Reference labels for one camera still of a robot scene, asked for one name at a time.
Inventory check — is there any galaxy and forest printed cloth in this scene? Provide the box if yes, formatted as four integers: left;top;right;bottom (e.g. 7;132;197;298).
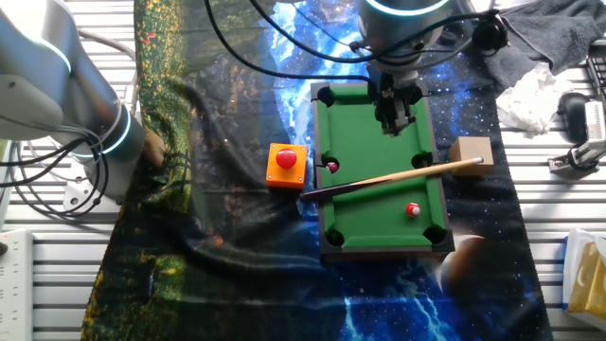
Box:
80;0;555;341

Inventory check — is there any silver camera on metal bracket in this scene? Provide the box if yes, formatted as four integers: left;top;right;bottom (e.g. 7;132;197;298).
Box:
547;99;606;175

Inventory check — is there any black keyboard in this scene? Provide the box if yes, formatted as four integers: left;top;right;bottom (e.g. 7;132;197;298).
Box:
585;55;606;97

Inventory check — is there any crumpled white tissue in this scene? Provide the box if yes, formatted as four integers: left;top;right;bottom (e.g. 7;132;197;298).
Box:
494;62;575;138

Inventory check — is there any orange box red button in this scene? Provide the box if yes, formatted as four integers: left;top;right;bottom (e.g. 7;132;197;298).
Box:
264;142;309;190

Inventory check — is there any dark grey towel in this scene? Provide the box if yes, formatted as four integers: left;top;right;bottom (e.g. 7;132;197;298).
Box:
482;0;606;91

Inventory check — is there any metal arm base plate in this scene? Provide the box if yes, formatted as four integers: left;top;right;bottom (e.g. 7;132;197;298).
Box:
62;177;125;215

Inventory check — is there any black base cable bundle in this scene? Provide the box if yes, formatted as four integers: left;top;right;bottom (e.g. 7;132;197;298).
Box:
0;135;111;220

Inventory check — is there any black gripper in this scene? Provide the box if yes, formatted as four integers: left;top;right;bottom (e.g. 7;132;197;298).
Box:
371;70;424;137

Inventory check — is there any white power strip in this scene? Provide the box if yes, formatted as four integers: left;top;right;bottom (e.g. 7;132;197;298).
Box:
0;229;34;341

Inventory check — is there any mini green pool table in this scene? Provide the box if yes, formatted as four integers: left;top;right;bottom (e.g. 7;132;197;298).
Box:
310;81;456;262

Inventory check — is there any gold tissue pack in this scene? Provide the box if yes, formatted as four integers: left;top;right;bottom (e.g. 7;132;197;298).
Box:
567;241;606;319

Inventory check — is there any wooden pool cue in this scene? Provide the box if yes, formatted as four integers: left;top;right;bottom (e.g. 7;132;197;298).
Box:
298;156;485;203

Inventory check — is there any black computer mouse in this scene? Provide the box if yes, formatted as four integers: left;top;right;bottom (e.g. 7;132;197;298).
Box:
557;92;591;144

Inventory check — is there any grey hose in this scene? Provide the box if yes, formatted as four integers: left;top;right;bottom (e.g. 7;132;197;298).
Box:
77;27;142;125

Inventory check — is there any wooden cube block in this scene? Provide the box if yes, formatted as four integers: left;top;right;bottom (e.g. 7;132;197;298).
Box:
448;136;495;178

